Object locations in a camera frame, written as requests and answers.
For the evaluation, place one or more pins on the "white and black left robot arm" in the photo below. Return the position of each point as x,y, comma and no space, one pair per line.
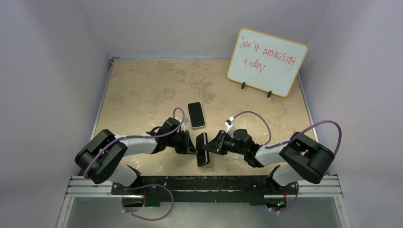
100,158

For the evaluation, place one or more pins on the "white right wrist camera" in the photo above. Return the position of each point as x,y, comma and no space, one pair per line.
230,125

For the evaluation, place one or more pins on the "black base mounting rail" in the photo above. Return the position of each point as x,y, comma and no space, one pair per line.
255,190

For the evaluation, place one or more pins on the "pale pink phone case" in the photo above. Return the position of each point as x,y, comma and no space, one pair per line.
196,115

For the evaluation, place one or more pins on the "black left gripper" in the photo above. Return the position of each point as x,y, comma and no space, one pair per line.
187,146

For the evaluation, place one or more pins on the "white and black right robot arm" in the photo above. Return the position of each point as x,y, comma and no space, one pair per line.
304,158

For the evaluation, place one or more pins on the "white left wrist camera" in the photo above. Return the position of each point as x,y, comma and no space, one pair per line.
184,122

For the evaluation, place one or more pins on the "black smartphone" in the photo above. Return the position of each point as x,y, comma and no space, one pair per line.
196,114

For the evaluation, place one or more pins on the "whiteboard with red writing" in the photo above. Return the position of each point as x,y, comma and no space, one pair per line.
266,62

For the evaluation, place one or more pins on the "black phone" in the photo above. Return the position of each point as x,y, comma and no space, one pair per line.
204,154

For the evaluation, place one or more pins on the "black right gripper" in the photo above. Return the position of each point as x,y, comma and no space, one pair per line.
216,145

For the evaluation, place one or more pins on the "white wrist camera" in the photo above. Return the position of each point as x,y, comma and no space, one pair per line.
230,125
184,122

